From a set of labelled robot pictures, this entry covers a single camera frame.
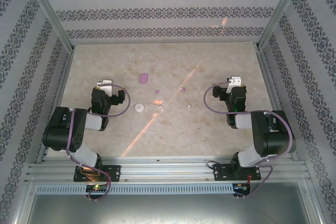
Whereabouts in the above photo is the grey metal panel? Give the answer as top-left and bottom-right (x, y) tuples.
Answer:
(25, 192), (320, 224)

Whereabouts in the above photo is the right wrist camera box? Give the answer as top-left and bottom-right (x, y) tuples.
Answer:
(226, 76), (243, 94)

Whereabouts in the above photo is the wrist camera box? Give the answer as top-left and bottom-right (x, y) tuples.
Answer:
(226, 76), (243, 94)
(96, 79), (114, 95)

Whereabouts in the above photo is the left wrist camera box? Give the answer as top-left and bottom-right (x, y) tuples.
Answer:
(96, 79), (114, 95)

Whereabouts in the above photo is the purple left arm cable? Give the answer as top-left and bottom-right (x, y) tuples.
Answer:
(65, 83), (131, 201)

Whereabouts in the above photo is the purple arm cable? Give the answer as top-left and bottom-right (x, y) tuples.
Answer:
(65, 83), (131, 201)
(204, 82), (295, 199)

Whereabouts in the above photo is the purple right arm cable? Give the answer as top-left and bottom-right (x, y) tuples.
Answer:
(204, 82), (295, 199)

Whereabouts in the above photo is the aluminium side rail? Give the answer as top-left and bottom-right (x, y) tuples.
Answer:
(35, 47), (77, 164)
(257, 48), (299, 162)

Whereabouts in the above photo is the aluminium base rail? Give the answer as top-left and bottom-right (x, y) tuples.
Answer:
(25, 155), (308, 183)

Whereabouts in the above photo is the aluminium frame post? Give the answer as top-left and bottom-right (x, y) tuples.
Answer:
(255, 0), (308, 51)
(22, 0), (77, 53)

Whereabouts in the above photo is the slotted grey cable duct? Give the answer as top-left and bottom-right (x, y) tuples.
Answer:
(35, 184), (234, 195)

